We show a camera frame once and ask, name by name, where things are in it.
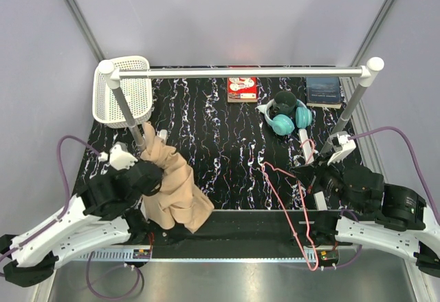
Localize white plastic basket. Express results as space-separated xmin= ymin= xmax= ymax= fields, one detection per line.
xmin=92 ymin=56 xmax=153 ymax=129

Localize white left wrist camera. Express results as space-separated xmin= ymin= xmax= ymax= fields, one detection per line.
xmin=98 ymin=142 xmax=138 ymax=171

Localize dark blue book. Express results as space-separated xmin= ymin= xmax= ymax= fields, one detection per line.
xmin=305 ymin=76 xmax=342 ymax=109

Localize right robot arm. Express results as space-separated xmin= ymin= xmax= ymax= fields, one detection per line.
xmin=291 ymin=160 xmax=439 ymax=277

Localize dark green cup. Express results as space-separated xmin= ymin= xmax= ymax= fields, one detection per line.
xmin=271 ymin=91 xmax=297 ymax=117

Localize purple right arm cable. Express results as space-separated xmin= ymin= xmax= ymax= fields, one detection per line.
xmin=319 ymin=126 xmax=440 ymax=272

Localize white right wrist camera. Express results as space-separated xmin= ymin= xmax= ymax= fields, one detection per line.
xmin=327 ymin=131 xmax=356 ymax=166

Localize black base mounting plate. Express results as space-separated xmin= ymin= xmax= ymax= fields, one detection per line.
xmin=109 ymin=208 xmax=355 ymax=260

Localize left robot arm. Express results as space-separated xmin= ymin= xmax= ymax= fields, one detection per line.
xmin=1 ymin=161 xmax=163 ymax=288

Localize beige t shirt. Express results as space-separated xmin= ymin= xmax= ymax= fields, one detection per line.
xmin=140 ymin=122 xmax=214 ymax=233

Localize teal headphones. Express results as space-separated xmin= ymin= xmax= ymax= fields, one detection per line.
xmin=256 ymin=99 xmax=312 ymax=136

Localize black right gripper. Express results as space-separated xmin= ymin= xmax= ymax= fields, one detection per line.
xmin=289 ymin=150 xmax=366 ymax=214

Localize pink wire hanger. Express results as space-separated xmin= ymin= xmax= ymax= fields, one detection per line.
xmin=261 ymin=138 xmax=320 ymax=272

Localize white and silver clothes rack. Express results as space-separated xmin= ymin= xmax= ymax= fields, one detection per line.
xmin=97 ymin=55 xmax=386 ymax=215

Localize red book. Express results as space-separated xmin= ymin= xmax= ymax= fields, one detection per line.
xmin=227 ymin=77 xmax=258 ymax=103

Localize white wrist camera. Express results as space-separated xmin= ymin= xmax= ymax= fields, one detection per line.
xmin=98 ymin=142 xmax=138 ymax=171
xmin=327 ymin=131 xmax=356 ymax=166

